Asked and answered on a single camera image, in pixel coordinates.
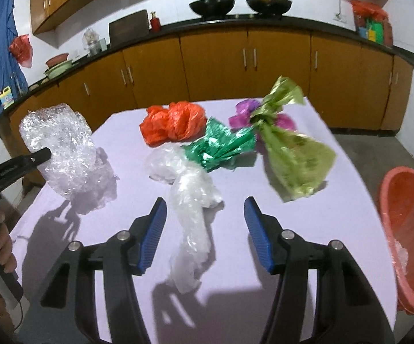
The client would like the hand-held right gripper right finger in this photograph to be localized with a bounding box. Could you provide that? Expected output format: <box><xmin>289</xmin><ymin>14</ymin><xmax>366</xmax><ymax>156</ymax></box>
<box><xmin>243</xmin><ymin>196</ymin><xmax>396</xmax><ymax>344</ymax></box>

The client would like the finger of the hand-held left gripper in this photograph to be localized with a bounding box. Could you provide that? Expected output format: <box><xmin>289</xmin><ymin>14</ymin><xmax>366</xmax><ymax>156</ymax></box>
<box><xmin>0</xmin><ymin>147</ymin><xmax>53</xmax><ymax>186</ymax></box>

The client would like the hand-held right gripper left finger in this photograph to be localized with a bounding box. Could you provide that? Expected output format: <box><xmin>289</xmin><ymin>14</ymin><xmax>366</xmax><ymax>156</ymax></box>
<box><xmin>17</xmin><ymin>197</ymin><xmax>168</xmax><ymax>344</ymax></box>

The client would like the clear plastic bag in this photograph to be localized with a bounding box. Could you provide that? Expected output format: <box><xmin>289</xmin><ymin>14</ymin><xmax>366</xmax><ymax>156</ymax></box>
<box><xmin>146</xmin><ymin>146</ymin><xmax>224</xmax><ymax>293</ymax></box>
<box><xmin>18</xmin><ymin>103</ymin><xmax>97</xmax><ymax>200</ymax></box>

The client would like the yellow-green plastic bag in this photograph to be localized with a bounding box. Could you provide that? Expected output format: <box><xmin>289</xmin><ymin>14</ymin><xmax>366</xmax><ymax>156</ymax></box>
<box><xmin>249</xmin><ymin>75</ymin><xmax>337</xmax><ymax>202</ymax></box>

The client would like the green metallic plastic bag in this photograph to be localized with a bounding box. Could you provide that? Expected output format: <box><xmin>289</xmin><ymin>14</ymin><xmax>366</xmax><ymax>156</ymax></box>
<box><xmin>183</xmin><ymin>117</ymin><xmax>258</xmax><ymax>171</ymax></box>

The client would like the red plastic bag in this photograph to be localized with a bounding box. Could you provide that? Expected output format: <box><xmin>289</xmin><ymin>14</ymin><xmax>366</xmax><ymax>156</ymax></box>
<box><xmin>9</xmin><ymin>34</ymin><xmax>34</xmax><ymax>69</ymax></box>
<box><xmin>139</xmin><ymin>101</ymin><xmax>207</xmax><ymax>148</ymax></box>

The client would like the purple plastic bag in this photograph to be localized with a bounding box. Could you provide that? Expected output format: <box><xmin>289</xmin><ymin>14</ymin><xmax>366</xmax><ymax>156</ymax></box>
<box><xmin>228</xmin><ymin>98</ymin><xmax>297</xmax><ymax>132</ymax></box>

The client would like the red plastic basket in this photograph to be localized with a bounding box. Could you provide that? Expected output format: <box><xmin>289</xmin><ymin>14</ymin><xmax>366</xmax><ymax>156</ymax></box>
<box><xmin>378</xmin><ymin>166</ymin><xmax>414</xmax><ymax>313</ymax></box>

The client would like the yellow jug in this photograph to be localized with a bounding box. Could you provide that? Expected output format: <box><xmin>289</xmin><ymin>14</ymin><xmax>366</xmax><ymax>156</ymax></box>
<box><xmin>0</xmin><ymin>85</ymin><xmax>15</xmax><ymax>109</ymax></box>

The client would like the lavender tablecloth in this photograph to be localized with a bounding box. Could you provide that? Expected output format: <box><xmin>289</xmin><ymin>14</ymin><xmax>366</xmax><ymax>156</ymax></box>
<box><xmin>11</xmin><ymin>95</ymin><xmax>398</xmax><ymax>344</ymax></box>

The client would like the green basin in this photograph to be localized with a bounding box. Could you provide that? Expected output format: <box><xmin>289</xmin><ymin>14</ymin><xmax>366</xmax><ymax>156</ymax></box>
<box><xmin>44</xmin><ymin>61</ymin><xmax>75</xmax><ymax>80</ymax></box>

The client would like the red basin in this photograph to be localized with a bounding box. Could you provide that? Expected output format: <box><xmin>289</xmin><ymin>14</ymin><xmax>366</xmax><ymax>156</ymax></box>
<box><xmin>45</xmin><ymin>53</ymin><xmax>70</xmax><ymax>68</ymax></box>

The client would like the hanging red plastic bag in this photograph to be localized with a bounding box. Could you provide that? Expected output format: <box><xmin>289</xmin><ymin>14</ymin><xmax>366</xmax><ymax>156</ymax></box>
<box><xmin>9</xmin><ymin>34</ymin><xmax>34</xmax><ymax>69</ymax></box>

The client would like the glass jar with plastic bag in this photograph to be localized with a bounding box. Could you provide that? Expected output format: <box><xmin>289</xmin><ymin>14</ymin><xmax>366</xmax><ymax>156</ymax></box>
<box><xmin>82</xmin><ymin>28</ymin><xmax>108</xmax><ymax>57</ymax></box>

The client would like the dark cutting board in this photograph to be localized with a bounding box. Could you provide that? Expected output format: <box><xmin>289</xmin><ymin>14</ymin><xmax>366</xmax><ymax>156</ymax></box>
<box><xmin>108</xmin><ymin>9</ymin><xmax>150</xmax><ymax>46</ymax></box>

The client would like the row of wooden base cabinets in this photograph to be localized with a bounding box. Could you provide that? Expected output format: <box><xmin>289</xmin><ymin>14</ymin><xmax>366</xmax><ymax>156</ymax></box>
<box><xmin>8</xmin><ymin>30</ymin><xmax>414</xmax><ymax>141</ymax></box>

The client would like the black countertop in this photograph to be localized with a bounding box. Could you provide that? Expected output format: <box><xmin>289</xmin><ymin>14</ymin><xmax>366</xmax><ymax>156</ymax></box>
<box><xmin>3</xmin><ymin>15</ymin><xmax>414</xmax><ymax>116</ymax></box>

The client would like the gas stove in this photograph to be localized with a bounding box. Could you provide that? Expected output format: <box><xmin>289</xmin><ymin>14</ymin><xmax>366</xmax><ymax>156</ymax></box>
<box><xmin>192</xmin><ymin>12</ymin><xmax>294</xmax><ymax>21</ymax></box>

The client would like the black wok with lid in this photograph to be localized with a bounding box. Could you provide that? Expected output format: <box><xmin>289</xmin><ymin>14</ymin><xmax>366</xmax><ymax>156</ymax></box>
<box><xmin>246</xmin><ymin>0</ymin><xmax>292</xmax><ymax>17</ymax></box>

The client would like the green bottle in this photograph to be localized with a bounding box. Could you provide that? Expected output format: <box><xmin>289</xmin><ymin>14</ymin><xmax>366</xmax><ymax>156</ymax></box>
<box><xmin>366</xmin><ymin>21</ymin><xmax>385</xmax><ymax>44</ymax></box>

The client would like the red bag over containers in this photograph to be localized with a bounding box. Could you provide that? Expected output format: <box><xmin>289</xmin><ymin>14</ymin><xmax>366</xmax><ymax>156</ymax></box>
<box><xmin>350</xmin><ymin>0</ymin><xmax>389</xmax><ymax>23</ymax></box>

